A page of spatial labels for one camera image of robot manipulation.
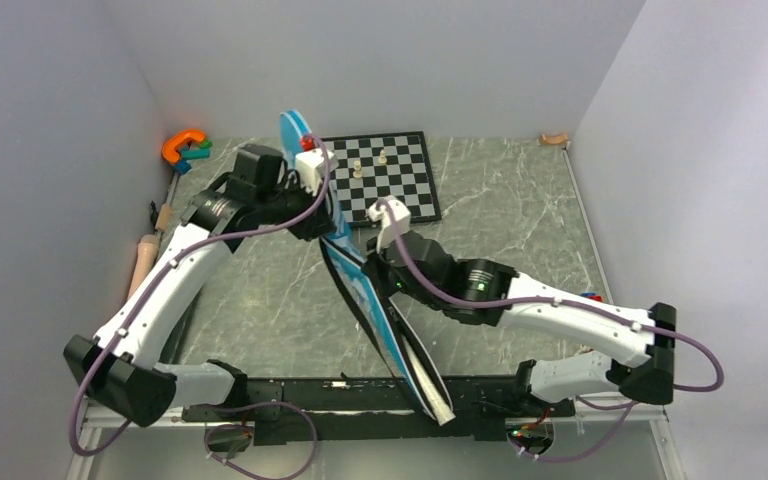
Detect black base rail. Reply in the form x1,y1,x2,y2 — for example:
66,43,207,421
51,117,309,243
182,375,576,446

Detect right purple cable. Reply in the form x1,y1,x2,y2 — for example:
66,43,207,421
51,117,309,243
383,198,725,465

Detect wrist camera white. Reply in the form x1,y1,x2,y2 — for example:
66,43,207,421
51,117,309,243
367,196,411,253
295,134,339,196

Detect small wooden piece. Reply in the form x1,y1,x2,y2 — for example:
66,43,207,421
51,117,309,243
539,132,570,148

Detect black white chessboard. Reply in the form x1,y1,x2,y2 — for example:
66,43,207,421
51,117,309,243
324,131,442,228

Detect purple cable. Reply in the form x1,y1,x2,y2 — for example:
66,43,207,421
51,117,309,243
69,135,332,480
383,198,725,465

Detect colourful toy brick stack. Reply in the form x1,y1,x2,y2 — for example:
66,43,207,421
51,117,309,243
580,292,603,302

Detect orange green toy blocks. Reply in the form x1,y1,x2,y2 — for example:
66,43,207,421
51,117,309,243
161,129,213,175

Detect blue racket cover bag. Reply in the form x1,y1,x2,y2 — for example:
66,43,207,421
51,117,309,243
279,110,437,420

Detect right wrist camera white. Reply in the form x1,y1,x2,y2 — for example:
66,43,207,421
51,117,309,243
367,196,411,253

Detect wooden pin toy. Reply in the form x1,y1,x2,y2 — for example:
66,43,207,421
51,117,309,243
127,202,172,299

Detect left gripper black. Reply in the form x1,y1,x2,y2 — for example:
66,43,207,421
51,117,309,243
255,174,335,242

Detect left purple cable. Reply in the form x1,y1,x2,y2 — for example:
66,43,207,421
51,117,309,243
69,135,332,480

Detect white chess piece left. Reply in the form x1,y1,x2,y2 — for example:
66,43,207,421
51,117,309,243
352,159,363,179

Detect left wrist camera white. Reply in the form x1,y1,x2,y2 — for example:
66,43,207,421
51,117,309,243
295,134,339,196

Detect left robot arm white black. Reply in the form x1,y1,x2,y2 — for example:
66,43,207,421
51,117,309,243
63,144,335,427

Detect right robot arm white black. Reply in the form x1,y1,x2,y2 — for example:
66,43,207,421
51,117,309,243
364,231,677,415

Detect blue badminton racket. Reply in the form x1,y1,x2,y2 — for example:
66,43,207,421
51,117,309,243
405,344,456,426

